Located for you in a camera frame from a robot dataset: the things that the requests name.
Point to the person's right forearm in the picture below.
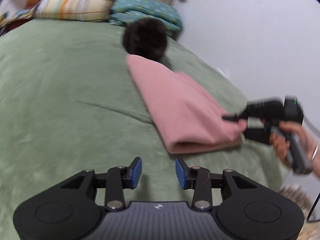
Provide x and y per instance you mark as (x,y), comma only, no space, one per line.
(318,166)

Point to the black cat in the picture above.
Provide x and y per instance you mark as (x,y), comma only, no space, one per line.
(145,40)

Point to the plaid folded quilt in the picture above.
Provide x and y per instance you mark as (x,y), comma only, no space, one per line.
(75,5)

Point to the person's right hand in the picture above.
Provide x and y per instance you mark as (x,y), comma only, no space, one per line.
(303,135)

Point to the small white box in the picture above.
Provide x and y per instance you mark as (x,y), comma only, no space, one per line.
(221,71)

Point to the teal floral folded quilt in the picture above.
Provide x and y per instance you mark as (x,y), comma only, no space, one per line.
(150,10)

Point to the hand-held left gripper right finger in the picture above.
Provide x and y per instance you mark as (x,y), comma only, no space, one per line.
(180,173)

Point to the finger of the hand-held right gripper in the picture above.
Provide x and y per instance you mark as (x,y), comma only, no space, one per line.
(235,117)
(257,135)

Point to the beige furry rug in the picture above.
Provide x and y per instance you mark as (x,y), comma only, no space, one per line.
(295,195)

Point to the pink long-sleeved shirt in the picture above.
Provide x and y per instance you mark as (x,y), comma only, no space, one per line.
(180,110)

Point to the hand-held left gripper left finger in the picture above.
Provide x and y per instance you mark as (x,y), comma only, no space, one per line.
(137,172)

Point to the green bed blanket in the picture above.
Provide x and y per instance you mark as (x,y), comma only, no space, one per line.
(62,100)

